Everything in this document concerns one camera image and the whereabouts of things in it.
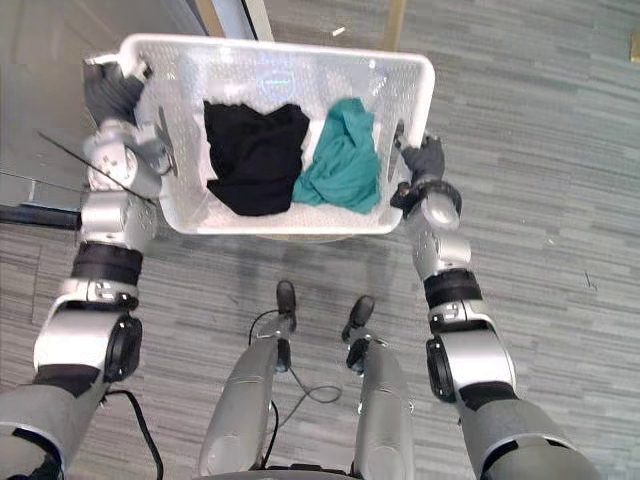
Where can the black garment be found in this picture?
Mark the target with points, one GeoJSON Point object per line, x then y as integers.
{"type": "Point", "coordinates": [255, 160]}

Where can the wooden post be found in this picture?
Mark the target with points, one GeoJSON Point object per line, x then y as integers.
{"type": "Point", "coordinates": [394, 22]}

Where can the small white scrap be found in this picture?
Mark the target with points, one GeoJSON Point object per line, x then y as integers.
{"type": "Point", "coordinates": [338, 31]}

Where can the robot right leg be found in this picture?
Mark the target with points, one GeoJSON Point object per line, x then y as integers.
{"type": "Point", "coordinates": [382, 400]}

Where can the thin black rod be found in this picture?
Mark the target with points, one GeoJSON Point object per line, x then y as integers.
{"type": "Point", "coordinates": [85, 162]}

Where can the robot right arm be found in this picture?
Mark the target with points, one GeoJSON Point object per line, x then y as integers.
{"type": "Point", "coordinates": [445, 250]}

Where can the teal garment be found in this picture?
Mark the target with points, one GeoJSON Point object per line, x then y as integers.
{"type": "Point", "coordinates": [345, 165]}

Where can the dark floor rail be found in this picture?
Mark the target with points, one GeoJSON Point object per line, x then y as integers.
{"type": "Point", "coordinates": [35, 217]}

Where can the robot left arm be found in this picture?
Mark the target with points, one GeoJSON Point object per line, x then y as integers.
{"type": "Point", "coordinates": [107, 220]}

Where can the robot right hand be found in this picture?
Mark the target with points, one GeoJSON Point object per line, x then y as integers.
{"type": "Point", "coordinates": [425, 157]}

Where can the yellow object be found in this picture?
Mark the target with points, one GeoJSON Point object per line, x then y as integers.
{"type": "Point", "coordinates": [634, 46]}

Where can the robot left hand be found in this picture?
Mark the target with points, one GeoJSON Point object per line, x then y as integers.
{"type": "Point", "coordinates": [112, 92]}

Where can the white perforated plastic laundry basket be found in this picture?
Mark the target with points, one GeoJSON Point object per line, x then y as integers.
{"type": "Point", "coordinates": [250, 70]}

